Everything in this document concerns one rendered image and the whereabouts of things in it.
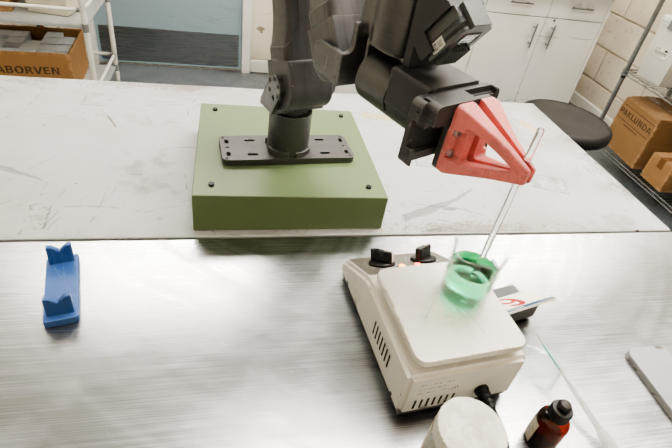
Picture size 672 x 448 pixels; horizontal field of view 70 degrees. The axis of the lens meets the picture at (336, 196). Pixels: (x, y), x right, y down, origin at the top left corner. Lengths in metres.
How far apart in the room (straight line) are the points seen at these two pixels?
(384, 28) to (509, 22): 2.73
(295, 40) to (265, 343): 0.37
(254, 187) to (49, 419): 0.34
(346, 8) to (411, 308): 0.32
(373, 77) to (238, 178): 0.27
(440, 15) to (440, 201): 0.43
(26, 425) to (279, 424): 0.22
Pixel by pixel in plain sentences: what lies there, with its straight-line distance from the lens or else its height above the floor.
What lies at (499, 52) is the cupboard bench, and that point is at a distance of 3.23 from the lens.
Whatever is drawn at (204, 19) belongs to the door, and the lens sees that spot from 3.38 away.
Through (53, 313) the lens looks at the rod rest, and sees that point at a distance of 0.60.
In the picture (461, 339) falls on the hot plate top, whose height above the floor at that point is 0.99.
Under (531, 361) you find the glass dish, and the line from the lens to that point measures 0.63.
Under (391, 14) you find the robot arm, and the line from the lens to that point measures 0.47.
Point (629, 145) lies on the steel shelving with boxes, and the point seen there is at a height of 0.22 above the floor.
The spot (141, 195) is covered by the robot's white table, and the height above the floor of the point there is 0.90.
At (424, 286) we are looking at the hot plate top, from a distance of 0.52.
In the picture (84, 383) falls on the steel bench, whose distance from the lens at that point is 0.55.
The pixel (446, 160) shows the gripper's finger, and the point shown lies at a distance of 0.44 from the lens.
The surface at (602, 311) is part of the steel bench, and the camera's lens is 0.75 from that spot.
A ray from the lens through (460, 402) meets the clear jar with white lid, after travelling 0.46.
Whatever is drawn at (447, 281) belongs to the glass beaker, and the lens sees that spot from 0.50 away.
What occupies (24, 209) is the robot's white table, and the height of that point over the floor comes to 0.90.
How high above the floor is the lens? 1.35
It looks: 36 degrees down
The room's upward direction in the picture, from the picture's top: 10 degrees clockwise
